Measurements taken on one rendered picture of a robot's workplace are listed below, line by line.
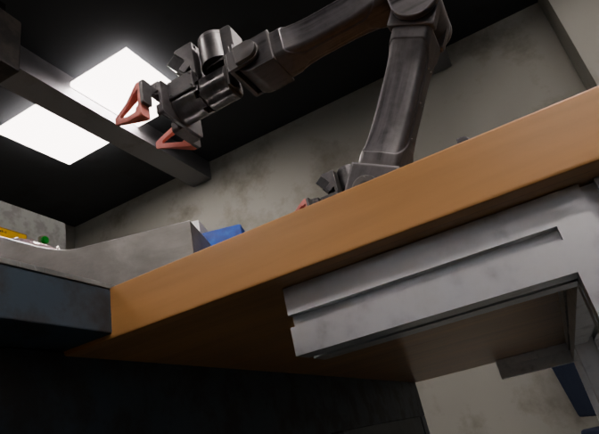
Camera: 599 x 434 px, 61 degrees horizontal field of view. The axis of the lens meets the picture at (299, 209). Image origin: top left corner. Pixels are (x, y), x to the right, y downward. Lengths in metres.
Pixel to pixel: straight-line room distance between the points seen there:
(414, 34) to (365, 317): 0.46
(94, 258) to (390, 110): 0.39
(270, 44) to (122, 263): 0.45
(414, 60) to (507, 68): 3.26
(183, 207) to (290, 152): 1.13
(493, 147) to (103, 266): 0.32
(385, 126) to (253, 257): 0.36
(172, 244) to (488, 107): 3.47
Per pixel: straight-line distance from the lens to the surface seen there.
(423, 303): 0.31
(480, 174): 0.30
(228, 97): 0.83
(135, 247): 0.46
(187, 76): 0.86
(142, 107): 0.84
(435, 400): 3.42
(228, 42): 0.87
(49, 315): 0.37
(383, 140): 0.64
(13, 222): 1.69
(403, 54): 0.69
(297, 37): 0.79
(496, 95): 3.84
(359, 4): 0.77
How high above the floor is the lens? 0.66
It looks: 25 degrees up
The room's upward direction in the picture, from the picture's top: 13 degrees counter-clockwise
